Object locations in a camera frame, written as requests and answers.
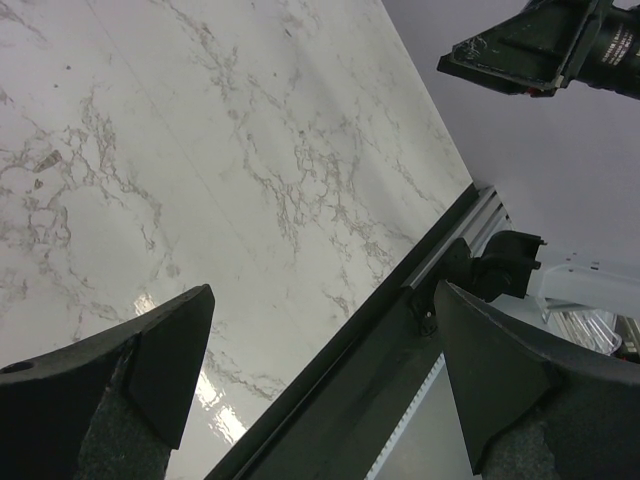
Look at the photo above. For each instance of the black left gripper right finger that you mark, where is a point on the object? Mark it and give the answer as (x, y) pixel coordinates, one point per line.
(532, 405)

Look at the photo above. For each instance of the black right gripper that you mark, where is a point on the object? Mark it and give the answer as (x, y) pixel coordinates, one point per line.
(549, 44)

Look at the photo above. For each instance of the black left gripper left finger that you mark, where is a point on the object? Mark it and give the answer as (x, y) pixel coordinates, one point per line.
(111, 406)

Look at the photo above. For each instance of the white slotted cable duct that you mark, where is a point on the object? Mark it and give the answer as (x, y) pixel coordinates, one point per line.
(405, 419)

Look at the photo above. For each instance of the aluminium rail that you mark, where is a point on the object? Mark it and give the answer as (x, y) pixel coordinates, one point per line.
(476, 225)

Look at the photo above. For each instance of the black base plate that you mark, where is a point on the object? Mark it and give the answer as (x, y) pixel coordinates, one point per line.
(334, 419)

